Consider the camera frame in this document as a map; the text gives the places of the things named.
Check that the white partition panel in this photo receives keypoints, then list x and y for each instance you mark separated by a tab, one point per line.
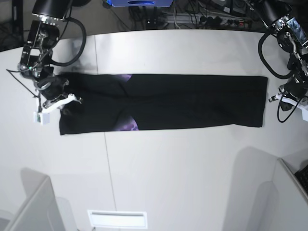
281	204
41	210

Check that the white right partition panel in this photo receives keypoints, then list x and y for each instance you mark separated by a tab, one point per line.
281	204

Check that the blue box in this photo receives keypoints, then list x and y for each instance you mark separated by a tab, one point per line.
131	3

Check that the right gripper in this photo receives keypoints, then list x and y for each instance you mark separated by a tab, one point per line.
52	88

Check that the white left partition panel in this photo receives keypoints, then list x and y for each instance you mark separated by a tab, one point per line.
41	210

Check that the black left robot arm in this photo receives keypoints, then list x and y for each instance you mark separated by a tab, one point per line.
275	14

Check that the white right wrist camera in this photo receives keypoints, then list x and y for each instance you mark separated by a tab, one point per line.
41	118

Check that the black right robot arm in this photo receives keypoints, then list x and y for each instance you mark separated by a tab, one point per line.
36	61

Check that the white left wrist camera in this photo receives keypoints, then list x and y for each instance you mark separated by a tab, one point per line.
305	114

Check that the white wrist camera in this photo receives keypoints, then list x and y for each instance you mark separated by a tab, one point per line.
305	114
41	118

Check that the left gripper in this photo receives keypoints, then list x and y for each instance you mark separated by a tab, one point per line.
292	89

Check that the white power strip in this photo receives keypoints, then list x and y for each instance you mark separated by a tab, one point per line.
207	20

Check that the black keyboard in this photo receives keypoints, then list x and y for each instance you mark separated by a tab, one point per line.
302	177

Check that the white slotted table plate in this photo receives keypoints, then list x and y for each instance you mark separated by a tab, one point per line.
118	219

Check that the black T-shirt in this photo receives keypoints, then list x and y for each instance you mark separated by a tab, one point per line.
160	102

